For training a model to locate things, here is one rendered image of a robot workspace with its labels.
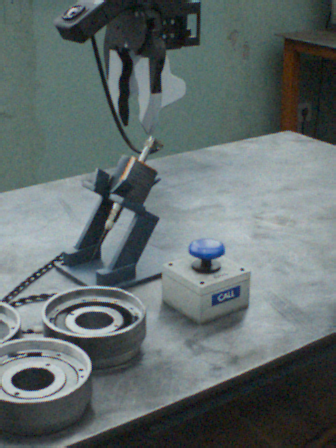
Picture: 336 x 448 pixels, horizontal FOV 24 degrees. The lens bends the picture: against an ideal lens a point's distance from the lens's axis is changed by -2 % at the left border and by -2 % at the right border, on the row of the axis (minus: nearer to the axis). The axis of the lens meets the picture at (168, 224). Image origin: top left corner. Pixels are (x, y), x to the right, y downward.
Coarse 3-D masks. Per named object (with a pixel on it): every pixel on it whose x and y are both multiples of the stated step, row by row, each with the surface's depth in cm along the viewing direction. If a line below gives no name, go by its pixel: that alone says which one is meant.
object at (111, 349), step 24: (96, 288) 82; (48, 312) 79; (72, 312) 79; (96, 312) 80; (144, 312) 77; (48, 336) 75; (72, 336) 73; (96, 336) 73; (120, 336) 74; (144, 336) 77; (96, 360) 75; (120, 360) 76
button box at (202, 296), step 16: (192, 256) 89; (224, 256) 89; (176, 272) 85; (192, 272) 85; (208, 272) 85; (224, 272) 85; (240, 272) 85; (176, 288) 85; (192, 288) 83; (208, 288) 82; (224, 288) 84; (240, 288) 85; (176, 304) 86; (192, 304) 84; (208, 304) 83; (224, 304) 85; (240, 304) 86; (192, 320) 84; (208, 320) 84
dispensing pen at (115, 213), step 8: (144, 144) 93; (152, 144) 92; (160, 144) 94; (144, 152) 93; (120, 160) 92; (128, 160) 92; (144, 160) 93; (120, 168) 92; (112, 176) 92; (120, 176) 91; (112, 184) 92; (120, 208) 92; (112, 216) 92; (112, 224) 93; (104, 232) 93; (96, 248) 93
